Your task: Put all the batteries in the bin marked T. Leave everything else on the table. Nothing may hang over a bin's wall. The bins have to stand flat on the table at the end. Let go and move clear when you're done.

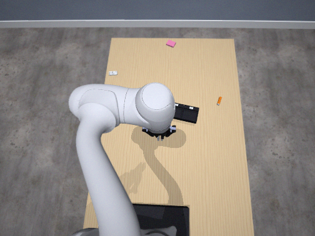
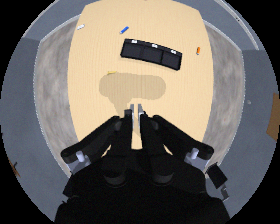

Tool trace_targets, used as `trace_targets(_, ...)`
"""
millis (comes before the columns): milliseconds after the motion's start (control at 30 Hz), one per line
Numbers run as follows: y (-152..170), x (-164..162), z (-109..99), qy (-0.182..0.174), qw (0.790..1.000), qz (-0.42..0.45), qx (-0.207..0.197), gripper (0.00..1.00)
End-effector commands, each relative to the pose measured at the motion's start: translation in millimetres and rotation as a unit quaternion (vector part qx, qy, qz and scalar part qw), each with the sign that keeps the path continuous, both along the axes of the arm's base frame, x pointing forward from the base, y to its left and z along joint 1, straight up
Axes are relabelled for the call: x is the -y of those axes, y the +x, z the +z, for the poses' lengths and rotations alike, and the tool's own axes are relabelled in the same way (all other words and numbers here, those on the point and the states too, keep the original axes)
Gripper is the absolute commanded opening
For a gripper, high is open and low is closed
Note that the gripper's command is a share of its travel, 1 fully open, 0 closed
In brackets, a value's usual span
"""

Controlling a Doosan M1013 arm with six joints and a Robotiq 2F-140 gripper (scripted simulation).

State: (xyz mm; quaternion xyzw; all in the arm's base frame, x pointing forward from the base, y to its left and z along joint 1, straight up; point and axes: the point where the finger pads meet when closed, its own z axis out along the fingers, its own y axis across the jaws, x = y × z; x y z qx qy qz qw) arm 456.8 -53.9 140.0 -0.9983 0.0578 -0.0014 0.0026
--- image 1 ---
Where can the pink flat rectangular block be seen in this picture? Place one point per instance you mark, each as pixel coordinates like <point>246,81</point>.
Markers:
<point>170,43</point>

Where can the white domino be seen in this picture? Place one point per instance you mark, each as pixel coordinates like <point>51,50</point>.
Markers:
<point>113,73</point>

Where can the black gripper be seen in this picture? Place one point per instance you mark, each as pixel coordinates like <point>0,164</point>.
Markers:
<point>171,130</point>

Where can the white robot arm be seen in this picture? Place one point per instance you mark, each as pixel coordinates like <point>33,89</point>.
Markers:
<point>100,108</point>

